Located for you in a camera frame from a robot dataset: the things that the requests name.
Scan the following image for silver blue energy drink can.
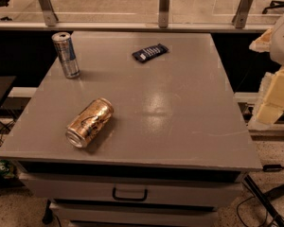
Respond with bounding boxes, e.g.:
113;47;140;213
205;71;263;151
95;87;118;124
52;32;80;79

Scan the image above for right metal railing bracket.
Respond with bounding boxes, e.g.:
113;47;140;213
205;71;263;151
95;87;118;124
232;0;254;28

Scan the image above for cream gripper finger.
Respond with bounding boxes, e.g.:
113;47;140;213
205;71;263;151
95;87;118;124
255;66;284;125
249;28;273;53

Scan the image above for black tripod leg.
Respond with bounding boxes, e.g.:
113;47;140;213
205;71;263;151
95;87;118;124
244;175;284;227

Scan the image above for orange gold soda can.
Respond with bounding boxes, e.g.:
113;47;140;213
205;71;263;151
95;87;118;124
65;97;114;148

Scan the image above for black floor cable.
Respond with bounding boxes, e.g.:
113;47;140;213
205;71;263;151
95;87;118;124
236;195;275;227

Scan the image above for left metal railing bracket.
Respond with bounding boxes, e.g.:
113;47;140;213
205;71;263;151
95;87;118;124
38;0;58;26

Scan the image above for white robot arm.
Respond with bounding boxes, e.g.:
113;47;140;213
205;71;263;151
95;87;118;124
248;13;284;131

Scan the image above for metal railing bracket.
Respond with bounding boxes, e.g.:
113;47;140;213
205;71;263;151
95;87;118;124
232;0;254;28
158;0;170;28
38;0;58;26

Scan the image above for grey drawer cabinet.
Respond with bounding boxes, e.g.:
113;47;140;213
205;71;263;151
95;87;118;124
0;32;261;227

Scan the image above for green snack bag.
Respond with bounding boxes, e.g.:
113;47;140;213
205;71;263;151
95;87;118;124
0;160;15;179

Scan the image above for middle metal railing bracket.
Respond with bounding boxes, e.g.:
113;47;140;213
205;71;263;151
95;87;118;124
158;0;170;28

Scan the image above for black drawer handle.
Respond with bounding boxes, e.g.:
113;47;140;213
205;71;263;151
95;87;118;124
112;187;148;202

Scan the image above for dark blue snack bar wrapper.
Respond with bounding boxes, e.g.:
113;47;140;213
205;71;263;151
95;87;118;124
132;44;169;63

